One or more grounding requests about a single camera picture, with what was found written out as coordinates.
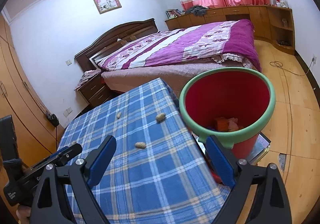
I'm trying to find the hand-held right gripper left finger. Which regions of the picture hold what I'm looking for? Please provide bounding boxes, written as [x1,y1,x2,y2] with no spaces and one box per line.
[29,135,117,224]

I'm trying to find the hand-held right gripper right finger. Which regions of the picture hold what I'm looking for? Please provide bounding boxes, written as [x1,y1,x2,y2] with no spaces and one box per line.
[205,135,292,224]

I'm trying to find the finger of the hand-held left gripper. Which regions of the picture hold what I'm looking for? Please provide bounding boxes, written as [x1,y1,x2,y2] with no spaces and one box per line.
[46,143,83,166]

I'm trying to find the red bucket with green rim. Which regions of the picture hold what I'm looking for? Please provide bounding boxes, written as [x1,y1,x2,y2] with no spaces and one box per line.
[179,67,276,161]

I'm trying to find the person's left hand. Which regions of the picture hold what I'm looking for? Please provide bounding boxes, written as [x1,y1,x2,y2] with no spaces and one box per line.
[16,207,32,224]

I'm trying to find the stack of books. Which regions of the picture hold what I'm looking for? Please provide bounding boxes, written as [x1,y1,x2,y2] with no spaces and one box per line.
[246,133,272,166]

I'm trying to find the dark wooden nightstand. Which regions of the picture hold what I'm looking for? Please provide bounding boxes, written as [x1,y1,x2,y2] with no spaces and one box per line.
[75,71,113,108]

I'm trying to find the pink floral clothes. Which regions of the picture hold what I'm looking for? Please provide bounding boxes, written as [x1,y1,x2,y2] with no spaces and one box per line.
[74,69,102,90]

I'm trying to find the wooden wardrobe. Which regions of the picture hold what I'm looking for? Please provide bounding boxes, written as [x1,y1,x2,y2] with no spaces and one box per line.
[0,14,65,224]

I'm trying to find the bed with pink sheet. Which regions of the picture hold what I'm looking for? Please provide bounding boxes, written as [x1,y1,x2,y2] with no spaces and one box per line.
[100,60,262,102]

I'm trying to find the bed with purple quilt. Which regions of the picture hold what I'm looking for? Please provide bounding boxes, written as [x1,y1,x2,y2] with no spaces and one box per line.
[96,19,262,72]

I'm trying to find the dark wooden headboard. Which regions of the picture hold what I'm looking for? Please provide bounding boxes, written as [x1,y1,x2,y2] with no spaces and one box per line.
[74,18,158,72]

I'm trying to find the low wooden cabinet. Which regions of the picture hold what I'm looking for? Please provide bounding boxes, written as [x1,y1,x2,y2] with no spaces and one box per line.
[164,5,295,55]

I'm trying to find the grey clothes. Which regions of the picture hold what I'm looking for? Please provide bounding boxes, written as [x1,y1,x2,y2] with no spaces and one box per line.
[185,5,208,17]

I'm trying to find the row of books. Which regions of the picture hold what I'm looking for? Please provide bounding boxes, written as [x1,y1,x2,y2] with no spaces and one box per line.
[166,9,183,19]

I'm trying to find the framed wedding photo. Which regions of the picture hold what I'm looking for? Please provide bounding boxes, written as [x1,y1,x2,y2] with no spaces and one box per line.
[90,0,122,15]

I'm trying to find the grey floor cable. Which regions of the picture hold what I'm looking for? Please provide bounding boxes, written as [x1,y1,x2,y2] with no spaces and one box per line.
[269,57,316,76]

